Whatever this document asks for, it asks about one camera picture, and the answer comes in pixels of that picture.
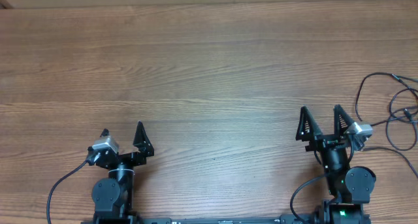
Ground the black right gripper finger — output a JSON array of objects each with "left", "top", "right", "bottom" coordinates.
[
  {"left": 334, "top": 104, "right": 355, "bottom": 136},
  {"left": 295, "top": 106, "right": 323, "bottom": 142}
]

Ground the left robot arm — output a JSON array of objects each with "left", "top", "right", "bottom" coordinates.
[{"left": 86, "top": 122, "right": 154, "bottom": 223}]

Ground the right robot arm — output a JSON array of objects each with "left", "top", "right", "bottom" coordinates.
[{"left": 290, "top": 104, "right": 376, "bottom": 223}]

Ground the black left camera cable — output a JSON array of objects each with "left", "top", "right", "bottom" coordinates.
[{"left": 46, "top": 160, "right": 89, "bottom": 224}]

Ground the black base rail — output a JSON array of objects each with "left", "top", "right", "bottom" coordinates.
[{"left": 81, "top": 213, "right": 372, "bottom": 224}]

